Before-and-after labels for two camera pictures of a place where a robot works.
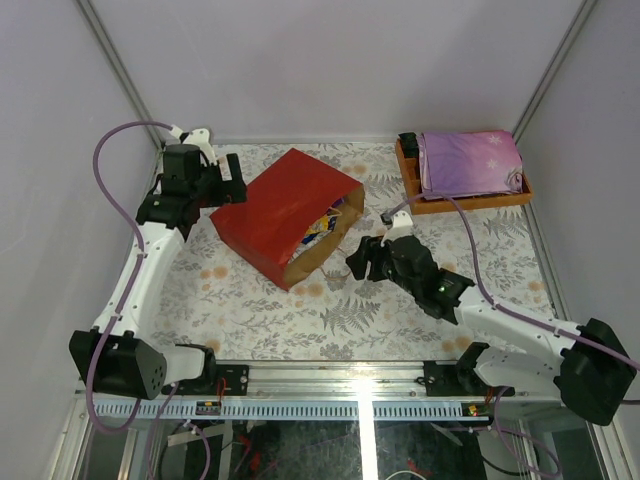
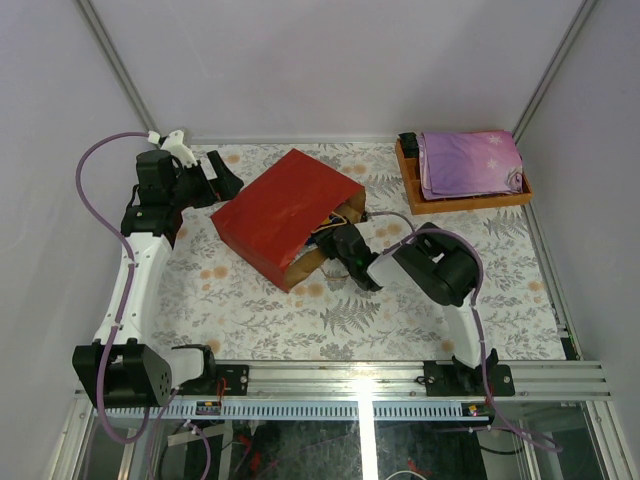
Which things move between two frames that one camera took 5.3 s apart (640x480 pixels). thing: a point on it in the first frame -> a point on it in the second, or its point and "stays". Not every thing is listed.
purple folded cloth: x=470 y=163 stays
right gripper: x=371 y=249 -> x=326 y=238
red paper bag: x=267 y=218 stays
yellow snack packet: x=319 y=226 -> x=333 y=220
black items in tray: x=409 y=144 stays
